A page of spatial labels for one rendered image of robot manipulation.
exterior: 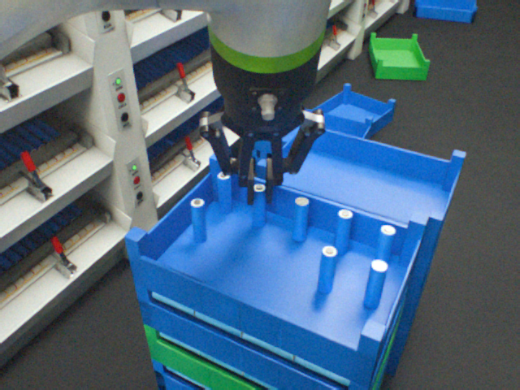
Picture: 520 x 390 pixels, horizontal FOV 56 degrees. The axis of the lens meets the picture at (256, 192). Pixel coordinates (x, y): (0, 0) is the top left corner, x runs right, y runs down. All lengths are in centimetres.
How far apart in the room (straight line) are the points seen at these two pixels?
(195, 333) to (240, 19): 41
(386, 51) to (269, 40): 201
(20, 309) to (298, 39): 83
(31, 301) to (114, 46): 51
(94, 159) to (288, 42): 73
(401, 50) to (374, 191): 153
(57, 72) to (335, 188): 52
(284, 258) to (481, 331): 62
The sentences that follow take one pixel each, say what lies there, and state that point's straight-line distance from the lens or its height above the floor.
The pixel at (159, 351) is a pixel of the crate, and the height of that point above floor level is 27.
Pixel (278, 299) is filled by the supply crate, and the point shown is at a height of 40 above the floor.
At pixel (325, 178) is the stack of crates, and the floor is 32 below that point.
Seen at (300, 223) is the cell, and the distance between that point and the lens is 64.
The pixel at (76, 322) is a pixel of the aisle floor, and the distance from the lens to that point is 115.
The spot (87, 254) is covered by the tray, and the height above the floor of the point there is 11.
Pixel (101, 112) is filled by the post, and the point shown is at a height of 41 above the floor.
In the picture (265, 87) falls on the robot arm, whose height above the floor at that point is 69.
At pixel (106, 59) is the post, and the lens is 97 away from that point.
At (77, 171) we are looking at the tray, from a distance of 101.
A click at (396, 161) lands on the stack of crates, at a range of 95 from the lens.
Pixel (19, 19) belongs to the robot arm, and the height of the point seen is 81.
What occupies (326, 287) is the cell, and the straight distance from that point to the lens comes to 60.
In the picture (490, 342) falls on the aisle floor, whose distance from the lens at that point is 116.
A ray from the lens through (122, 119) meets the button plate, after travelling 102.
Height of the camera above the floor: 86
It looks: 38 degrees down
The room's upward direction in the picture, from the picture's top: straight up
